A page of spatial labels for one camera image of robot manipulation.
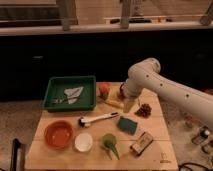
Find small white bowl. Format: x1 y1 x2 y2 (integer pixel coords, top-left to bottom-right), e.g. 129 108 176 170
74 133 93 152

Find dark brown bowl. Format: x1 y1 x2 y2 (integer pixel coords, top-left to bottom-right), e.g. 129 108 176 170
119 83 125 99

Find pine cone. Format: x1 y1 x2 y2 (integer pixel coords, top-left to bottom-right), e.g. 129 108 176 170
135 103 152 118

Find orange cup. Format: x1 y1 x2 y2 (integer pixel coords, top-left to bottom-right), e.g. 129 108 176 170
98 82 110 99

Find bottles on floor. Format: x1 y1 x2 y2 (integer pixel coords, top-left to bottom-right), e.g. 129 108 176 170
185 116 210 145

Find green plastic tray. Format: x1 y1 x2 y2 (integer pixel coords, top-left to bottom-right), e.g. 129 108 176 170
43 76 96 112

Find metal item in tray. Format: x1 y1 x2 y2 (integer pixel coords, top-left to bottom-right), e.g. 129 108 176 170
51 98 67 104

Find red bowl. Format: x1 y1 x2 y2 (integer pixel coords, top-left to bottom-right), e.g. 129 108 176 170
44 120 73 149

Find teal sponge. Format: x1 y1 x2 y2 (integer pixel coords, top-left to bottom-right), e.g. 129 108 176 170
117 116 137 135

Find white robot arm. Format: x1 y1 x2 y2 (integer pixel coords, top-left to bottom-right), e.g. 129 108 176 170
123 58 213 130

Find green funnel scoop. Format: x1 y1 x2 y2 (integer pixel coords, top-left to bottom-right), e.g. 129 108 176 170
102 133 120 159

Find white dish brush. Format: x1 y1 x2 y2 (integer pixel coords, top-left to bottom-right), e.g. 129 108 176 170
78 112 119 127

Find white cloth in tray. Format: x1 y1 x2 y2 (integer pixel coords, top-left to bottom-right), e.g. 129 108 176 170
64 86 84 104

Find yellow banana piece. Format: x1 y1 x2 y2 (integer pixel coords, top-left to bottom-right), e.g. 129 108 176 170
105 100 124 108

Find wooden block box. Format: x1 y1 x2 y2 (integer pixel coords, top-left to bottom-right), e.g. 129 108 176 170
130 132 153 156

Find black chair frame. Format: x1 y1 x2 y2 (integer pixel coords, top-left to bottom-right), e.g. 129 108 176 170
10 138 26 171

